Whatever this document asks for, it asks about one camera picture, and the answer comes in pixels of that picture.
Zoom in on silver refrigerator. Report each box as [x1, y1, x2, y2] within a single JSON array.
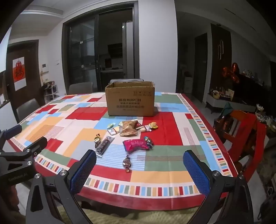
[[122, 22, 135, 79]]

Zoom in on pink snack packet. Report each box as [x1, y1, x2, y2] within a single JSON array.
[[122, 139, 149, 153]]

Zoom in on dark wardrobe door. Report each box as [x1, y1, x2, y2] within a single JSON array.
[[210, 23, 232, 97]]

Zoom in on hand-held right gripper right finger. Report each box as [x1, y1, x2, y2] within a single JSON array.
[[183, 150, 254, 224]]

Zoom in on dark cabinet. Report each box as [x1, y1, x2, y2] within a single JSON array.
[[238, 73, 276, 114]]

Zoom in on brown foil candy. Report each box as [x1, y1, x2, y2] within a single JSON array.
[[122, 155, 132, 173]]

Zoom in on dark wooden door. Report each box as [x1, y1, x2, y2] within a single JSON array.
[[6, 40, 40, 123]]

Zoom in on white bin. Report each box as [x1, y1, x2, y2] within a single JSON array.
[[184, 76, 194, 94]]

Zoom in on red foil balloons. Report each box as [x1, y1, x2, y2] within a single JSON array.
[[222, 62, 241, 84]]

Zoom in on beige fuzzy rug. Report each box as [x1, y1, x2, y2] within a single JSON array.
[[54, 202, 216, 224]]

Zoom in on red white door poster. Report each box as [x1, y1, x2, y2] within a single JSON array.
[[12, 56, 27, 88]]

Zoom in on brown cardboard box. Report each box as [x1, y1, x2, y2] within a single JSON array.
[[105, 79, 156, 117]]

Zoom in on white sideboard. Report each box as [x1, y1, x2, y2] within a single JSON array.
[[206, 93, 257, 114]]

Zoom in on colourful patchwork tablecloth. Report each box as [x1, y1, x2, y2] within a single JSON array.
[[7, 91, 239, 210]]

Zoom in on black framed sliding glass door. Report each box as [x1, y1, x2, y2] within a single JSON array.
[[62, 1, 139, 95]]

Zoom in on green cloth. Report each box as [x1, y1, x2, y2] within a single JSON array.
[[220, 102, 234, 121]]

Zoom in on red wooden chair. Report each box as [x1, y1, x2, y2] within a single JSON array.
[[212, 110, 268, 175]]

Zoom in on brown snack bag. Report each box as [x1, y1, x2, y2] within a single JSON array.
[[119, 121, 140, 137]]

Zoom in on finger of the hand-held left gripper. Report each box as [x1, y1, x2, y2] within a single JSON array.
[[0, 124, 23, 141], [6, 137, 48, 161]]

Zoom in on dark long snack packet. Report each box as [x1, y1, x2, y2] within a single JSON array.
[[95, 136, 115, 156]]

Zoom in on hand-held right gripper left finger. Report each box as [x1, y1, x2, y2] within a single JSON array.
[[26, 149, 97, 224]]

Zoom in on blue foil candy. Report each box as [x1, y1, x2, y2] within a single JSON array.
[[143, 136, 155, 149]]

